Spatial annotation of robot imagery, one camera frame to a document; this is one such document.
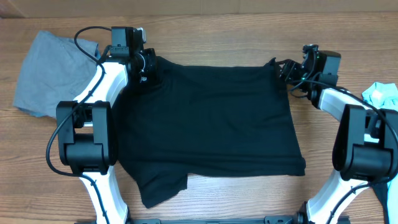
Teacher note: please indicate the black polo shirt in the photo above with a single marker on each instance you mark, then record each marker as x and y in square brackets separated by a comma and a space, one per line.
[211, 121]

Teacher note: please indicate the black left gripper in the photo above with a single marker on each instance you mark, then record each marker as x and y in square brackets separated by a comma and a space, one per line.
[151, 63]

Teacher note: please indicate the grey folded shirt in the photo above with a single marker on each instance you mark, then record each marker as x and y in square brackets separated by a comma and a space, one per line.
[54, 70]

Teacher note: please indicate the light blue shirt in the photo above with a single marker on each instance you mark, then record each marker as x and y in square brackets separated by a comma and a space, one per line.
[381, 95]

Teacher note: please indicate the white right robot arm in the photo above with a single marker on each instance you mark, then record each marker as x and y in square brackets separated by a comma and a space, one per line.
[365, 149]

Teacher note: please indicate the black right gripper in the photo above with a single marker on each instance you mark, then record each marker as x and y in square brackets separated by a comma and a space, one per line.
[289, 71]

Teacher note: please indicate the dark garment under blue shirt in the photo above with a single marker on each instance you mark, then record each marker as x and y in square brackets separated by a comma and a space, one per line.
[381, 192]

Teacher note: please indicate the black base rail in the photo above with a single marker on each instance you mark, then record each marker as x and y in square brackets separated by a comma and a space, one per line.
[214, 221]

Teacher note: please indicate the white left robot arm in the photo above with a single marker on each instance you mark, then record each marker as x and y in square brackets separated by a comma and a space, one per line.
[87, 140]

